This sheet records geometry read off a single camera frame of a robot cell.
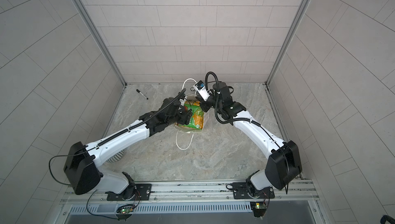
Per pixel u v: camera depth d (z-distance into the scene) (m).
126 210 0.64
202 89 0.64
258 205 0.69
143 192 0.70
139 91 1.11
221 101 0.58
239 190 0.72
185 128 0.79
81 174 0.39
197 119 0.77
